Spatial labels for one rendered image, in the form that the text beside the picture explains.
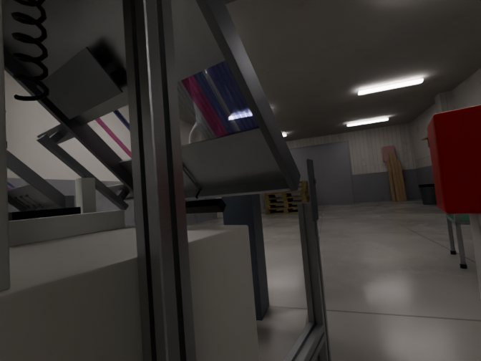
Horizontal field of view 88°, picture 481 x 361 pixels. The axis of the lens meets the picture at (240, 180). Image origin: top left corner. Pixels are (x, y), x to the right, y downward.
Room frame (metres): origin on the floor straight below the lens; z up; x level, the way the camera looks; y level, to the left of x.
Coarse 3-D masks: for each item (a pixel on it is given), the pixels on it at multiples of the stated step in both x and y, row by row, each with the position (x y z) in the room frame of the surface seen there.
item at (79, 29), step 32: (64, 0) 0.53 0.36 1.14; (96, 0) 0.51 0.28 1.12; (192, 0) 0.45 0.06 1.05; (32, 32) 0.62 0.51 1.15; (64, 32) 0.59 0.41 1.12; (96, 32) 0.56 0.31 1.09; (192, 32) 0.50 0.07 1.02; (32, 64) 0.71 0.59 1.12; (64, 64) 0.62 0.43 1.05; (96, 64) 0.59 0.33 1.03; (192, 64) 0.55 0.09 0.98; (64, 96) 0.72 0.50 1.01; (96, 96) 0.67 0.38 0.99
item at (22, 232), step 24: (312, 168) 0.69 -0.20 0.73; (312, 192) 0.68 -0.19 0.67; (24, 216) 0.59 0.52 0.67; (48, 216) 0.62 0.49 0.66; (72, 216) 0.52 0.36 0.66; (96, 216) 0.57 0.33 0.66; (120, 216) 0.61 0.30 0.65; (312, 216) 0.67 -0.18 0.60; (24, 240) 0.46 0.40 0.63; (48, 240) 0.49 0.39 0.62; (312, 336) 0.62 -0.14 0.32; (288, 360) 0.54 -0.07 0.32; (312, 360) 0.58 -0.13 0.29
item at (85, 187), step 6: (78, 180) 1.12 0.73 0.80; (84, 180) 1.11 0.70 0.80; (90, 180) 1.14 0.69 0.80; (78, 186) 1.12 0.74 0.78; (84, 186) 1.11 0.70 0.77; (90, 186) 1.13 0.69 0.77; (78, 192) 1.12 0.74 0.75; (84, 192) 1.11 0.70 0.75; (90, 192) 1.13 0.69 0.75; (78, 198) 1.12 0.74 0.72; (84, 198) 1.11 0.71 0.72; (90, 198) 1.13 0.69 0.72; (78, 204) 1.12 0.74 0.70; (84, 204) 1.11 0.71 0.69; (90, 204) 1.13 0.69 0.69; (84, 210) 1.11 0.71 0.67; (90, 210) 1.13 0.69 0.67; (96, 210) 1.15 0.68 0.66
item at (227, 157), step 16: (256, 128) 0.63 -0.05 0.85; (192, 144) 0.76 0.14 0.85; (208, 144) 0.73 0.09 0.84; (224, 144) 0.71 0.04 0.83; (240, 144) 0.69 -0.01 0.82; (256, 144) 0.67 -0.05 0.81; (128, 160) 0.94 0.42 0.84; (192, 160) 0.82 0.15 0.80; (208, 160) 0.79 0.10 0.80; (224, 160) 0.77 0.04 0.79; (240, 160) 0.74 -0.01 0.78; (256, 160) 0.72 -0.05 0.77; (272, 160) 0.70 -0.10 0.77; (192, 176) 0.88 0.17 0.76; (208, 176) 0.85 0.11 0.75; (224, 176) 0.82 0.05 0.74; (240, 176) 0.80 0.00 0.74; (256, 176) 0.77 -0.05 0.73; (272, 176) 0.75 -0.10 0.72
